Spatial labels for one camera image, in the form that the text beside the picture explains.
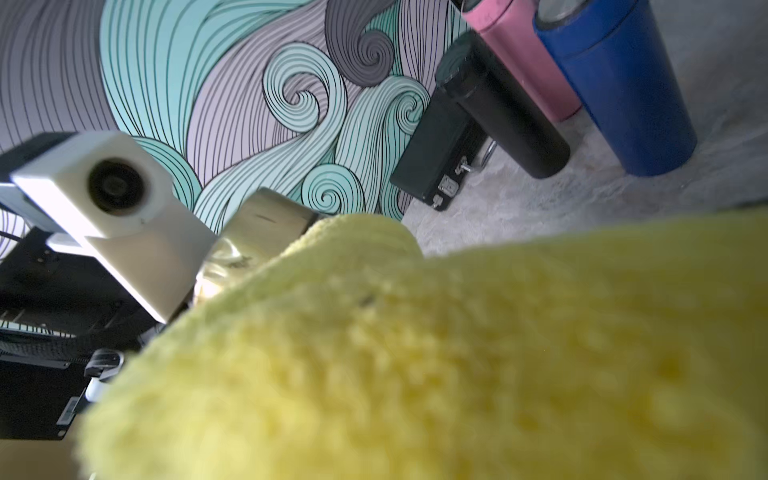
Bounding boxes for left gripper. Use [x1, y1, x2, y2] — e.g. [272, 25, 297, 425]
[1, 229, 156, 441]

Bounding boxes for gold thermos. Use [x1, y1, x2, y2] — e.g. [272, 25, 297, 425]
[192, 188, 326, 305]

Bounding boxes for black thermos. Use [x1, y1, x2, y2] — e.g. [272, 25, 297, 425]
[435, 30, 571, 179]

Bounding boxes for pink thermos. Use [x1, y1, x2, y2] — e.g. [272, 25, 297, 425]
[459, 0, 581, 122]

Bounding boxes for yellow grey cleaning cloth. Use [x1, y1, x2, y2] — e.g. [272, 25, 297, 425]
[77, 206, 767, 479]

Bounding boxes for blue thermos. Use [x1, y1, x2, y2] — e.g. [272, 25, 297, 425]
[533, 0, 697, 177]

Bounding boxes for black hard case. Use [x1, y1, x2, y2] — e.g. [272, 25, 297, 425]
[390, 89, 498, 211]

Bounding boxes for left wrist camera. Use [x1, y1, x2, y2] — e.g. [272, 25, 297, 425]
[1, 131, 216, 323]

